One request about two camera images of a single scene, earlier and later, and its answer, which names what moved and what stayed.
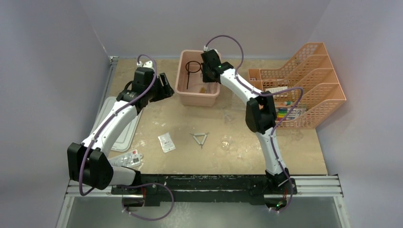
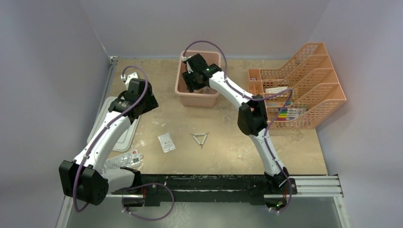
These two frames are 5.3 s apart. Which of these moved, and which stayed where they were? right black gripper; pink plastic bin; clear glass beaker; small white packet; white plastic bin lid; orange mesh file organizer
Moved: clear glass beaker; right black gripper
Stayed: orange mesh file organizer; white plastic bin lid; small white packet; pink plastic bin
